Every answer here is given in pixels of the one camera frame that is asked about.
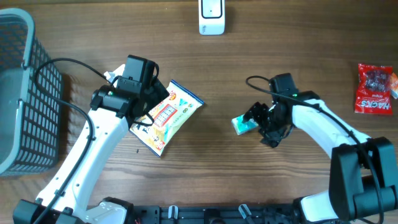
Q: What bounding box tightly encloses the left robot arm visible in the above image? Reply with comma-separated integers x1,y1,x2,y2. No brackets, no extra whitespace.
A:
12,55,169,223

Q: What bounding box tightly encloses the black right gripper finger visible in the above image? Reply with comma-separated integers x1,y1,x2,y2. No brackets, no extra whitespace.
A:
259,129,284,148
243,102,269,123

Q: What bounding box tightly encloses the teal tissue pack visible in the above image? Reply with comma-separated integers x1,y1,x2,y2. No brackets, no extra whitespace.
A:
231,114,258,135

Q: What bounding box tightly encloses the red snack packet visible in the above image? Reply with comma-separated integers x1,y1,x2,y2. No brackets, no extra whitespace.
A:
354,63,393,115

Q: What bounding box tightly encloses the grey plastic shopping basket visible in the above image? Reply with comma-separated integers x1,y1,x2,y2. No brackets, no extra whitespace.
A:
1,8,62,176

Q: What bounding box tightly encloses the black right camera cable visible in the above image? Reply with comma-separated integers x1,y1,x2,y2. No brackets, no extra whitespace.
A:
245,75,386,224

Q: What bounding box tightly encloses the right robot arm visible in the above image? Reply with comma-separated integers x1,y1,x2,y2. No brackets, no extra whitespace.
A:
243,73,397,223

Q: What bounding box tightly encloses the cream snack bag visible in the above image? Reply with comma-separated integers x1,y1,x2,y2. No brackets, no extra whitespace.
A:
130,80,204,157

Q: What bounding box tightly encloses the orange small box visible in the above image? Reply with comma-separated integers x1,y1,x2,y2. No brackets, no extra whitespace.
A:
390,73,398,99

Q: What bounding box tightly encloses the white barcode scanner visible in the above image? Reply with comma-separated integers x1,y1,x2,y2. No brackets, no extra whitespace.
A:
198,0,226,35

